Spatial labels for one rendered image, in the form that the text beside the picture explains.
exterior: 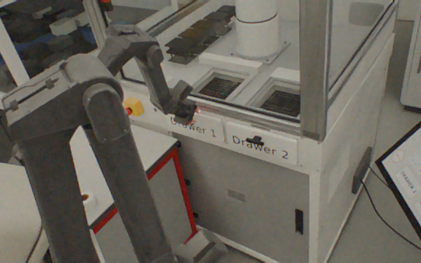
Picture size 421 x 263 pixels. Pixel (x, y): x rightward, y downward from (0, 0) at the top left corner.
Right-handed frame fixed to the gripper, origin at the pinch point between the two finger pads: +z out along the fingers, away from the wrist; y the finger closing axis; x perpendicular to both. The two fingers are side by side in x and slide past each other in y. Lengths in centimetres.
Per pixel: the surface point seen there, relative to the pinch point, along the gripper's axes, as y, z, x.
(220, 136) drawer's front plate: -4.1, 5.9, -10.3
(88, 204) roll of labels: -45, -22, 17
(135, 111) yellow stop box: -6.0, 1.6, 33.0
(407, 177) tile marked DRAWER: 1, -11, -80
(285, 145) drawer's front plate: 0.1, 2.8, -38.7
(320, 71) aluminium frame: 23, -19, -50
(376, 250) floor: -30, 96, -68
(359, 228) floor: -23, 102, -56
